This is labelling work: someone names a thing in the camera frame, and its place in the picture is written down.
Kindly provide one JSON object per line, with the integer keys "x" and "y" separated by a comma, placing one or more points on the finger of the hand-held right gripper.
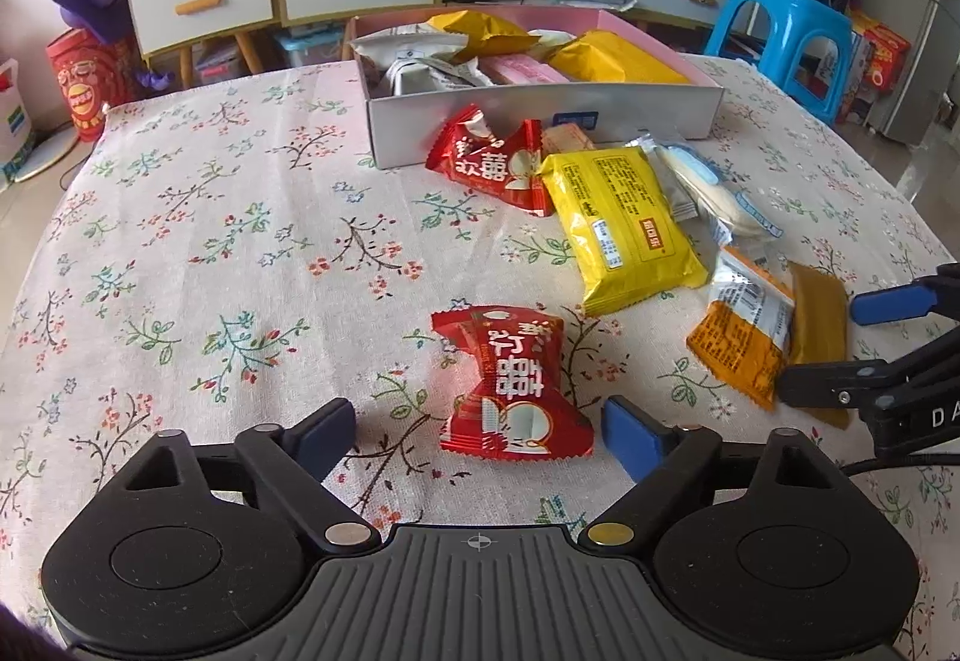
{"x": 832, "y": 385}
{"x": 889, "y": 305}

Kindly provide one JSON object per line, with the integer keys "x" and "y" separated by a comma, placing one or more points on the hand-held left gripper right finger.
{"x": 634, "y": 436}

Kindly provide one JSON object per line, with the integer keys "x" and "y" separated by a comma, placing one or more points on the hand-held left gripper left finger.
{"x": 330, "y": 432}

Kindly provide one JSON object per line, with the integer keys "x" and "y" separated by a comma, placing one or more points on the brown snack packet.
{"x": 817, "y": 316}

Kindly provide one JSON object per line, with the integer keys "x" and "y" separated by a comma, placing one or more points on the orange and white snack packet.
{"x": 742, "y": 331}

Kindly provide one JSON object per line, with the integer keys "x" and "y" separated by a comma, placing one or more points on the red candy packet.
{"x": 487, "y": 159}
{"x": 510, "y": 383}

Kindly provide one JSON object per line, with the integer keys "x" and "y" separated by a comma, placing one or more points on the clear packet of white biscuits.
{"x": 712, "y": 189}

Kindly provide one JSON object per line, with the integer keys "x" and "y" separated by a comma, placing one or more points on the small peach snack packet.
{"x": 568, "y": 138}

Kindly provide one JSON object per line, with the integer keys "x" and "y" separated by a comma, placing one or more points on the pink cardboard box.
{"x": 487, "y": 121}

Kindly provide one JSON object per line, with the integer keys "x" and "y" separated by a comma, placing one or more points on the pink wafer packet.
{"x": 525, "y": 69}

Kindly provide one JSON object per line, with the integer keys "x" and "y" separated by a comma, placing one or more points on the small pale snack packet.
{"x": 553, "y": 40}

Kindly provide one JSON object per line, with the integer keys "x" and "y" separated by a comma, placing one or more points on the floral tablecloth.
{"x": 225, "y": 218}

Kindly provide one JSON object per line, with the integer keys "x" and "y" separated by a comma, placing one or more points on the grey refrigerator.
{"x": 919, "y": 69}

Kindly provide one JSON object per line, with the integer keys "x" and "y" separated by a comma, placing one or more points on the red snack cartons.
{"x": 881, "y": 50}

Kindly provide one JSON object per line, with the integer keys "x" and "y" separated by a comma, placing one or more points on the blue plastic stool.
{"x": 780, "y": 24}

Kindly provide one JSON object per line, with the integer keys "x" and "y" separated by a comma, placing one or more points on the clear storage box blue lid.
{"x": 309, "y": 48}

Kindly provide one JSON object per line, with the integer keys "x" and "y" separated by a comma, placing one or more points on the round white base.
{"x": 45, "y": 151}

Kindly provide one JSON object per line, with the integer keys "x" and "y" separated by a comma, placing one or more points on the red printed drum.
{"x": 79, "y": 84}

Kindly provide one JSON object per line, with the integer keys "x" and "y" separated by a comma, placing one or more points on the white shopping bag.
{"x": 13, "y": 121}

